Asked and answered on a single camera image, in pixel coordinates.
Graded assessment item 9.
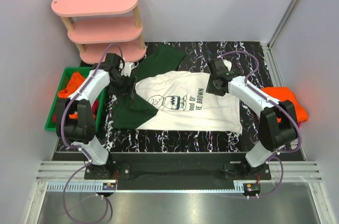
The white and green t-shirt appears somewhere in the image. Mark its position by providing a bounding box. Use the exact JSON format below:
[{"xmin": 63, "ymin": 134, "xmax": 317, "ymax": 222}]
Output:
[{"xmin": 113, "ymin": 44, "xmax": 243, "ymax": 133}]

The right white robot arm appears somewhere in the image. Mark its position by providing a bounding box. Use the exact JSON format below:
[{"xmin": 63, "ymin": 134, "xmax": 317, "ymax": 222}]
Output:
[{"xmin": 207, "ymin": 58, "xmax": 302, "ymax": 168}]

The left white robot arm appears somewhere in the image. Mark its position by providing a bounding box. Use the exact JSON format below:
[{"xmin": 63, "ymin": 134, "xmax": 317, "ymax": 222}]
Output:
[{"xmin": 55, "ymin": 53, "xmax": 135, "ymax": 166}]

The magenta t-shirt in bin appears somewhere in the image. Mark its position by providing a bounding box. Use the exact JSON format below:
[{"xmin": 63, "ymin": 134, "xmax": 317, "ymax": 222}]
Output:
[{"xmin": 52, "ymin": 100, "xmax": 99, "ymax": 123}]

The orange t-shirt in bin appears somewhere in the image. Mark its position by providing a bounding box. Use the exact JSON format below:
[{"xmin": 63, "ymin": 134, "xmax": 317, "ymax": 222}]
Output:
[{"xmin": 57, "ymin": 71, "xmax": 87, "ymax": 116}]

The orange folded t-shirt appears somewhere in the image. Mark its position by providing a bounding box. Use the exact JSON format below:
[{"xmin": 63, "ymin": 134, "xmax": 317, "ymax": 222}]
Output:
[{"xmin": 262, "ymin": 87, "xmax": 309, "ymax": 123}]

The pink three-tier wooden shelf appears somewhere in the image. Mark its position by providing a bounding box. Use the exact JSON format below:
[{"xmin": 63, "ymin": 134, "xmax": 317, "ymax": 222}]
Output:
[{"xmin": 51, "ymin": 0, "xmax": 146, "ymax": 64}]

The green plastic bin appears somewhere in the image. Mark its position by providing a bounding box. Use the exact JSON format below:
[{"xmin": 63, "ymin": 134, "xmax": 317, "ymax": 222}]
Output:
[{"xmin": 44, "ymin": 67, "xmax": 107, "ymax": 132}]

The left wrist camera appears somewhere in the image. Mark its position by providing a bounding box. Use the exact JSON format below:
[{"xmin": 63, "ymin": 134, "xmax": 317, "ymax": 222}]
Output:
[{"xmin": 121, "ymin": 62, "xmax": 135, "ymax": 77}]

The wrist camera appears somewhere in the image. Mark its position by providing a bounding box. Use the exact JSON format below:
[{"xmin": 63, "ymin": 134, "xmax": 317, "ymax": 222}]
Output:
[
  {"xmin": 121, "ymin": 62, "xmax": 135, "ymax": 77},
  {"xmin": 223, "ymin": 60, "xmax": 232, "ymax": 71}
]

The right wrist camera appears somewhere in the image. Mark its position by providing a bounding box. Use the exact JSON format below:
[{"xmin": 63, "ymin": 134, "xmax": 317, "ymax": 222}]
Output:
[{"xmin": 223, "ymin": 60, "xmax": 232, "ymax": 71}]

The aluminium corner frame post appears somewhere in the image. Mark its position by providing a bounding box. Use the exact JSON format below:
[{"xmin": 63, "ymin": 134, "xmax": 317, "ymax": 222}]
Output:
[{"xmin": 267, "ymin": 0, "xmax": 299, "ymax": 49}]

